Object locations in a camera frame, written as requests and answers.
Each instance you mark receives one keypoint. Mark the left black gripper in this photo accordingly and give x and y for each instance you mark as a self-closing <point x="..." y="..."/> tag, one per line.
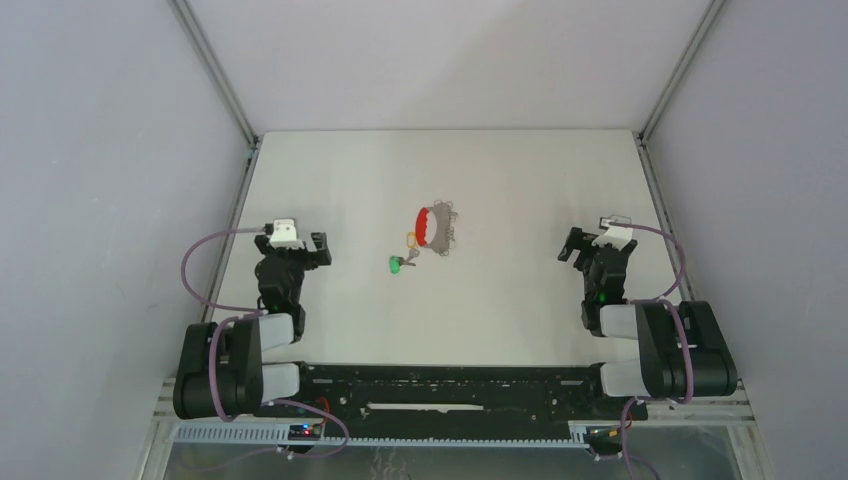
<point x="291" y="252"/>

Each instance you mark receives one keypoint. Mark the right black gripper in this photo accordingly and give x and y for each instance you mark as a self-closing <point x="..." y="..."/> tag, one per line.
<point x="597" y="249"/>

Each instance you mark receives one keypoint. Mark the green tag key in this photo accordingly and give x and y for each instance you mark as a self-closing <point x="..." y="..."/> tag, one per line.
<point x="396" y="263"/>

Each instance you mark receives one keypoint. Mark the metal keyring holder red handle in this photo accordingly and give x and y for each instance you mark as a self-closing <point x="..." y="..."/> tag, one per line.
<point x="434" y="227"/>

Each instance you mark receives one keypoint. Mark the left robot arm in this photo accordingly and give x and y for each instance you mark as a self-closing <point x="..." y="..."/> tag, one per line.
<point x="220" y="372"/>

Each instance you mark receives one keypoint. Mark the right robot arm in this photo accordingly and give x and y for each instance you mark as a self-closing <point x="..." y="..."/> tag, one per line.
<point x="681" y="351"/>

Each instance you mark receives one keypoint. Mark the yellow tag key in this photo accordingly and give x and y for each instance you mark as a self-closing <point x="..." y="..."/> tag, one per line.
<point x="412" y="245"/>

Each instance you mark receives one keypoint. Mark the electronics board with leds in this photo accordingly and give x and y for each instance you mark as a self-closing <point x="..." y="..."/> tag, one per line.
<point x="304" y="432"/>

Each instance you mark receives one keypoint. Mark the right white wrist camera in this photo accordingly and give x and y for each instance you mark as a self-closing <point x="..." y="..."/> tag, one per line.
<point x="616" y="232"/>

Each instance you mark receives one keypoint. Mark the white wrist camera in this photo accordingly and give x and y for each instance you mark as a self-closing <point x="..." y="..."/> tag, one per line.
<point x="616" y="232"/>
<point x="283" y="233"/>

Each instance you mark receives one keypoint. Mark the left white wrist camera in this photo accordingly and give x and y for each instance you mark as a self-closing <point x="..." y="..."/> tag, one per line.
<point x="283" y="233"/>

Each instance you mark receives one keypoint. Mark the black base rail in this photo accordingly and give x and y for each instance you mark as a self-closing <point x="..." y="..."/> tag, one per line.
<point x="503" y="403"/>

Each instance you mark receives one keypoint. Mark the white slotted cable duct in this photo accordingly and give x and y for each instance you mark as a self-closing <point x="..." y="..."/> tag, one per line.
<point x="281" y="435"/>

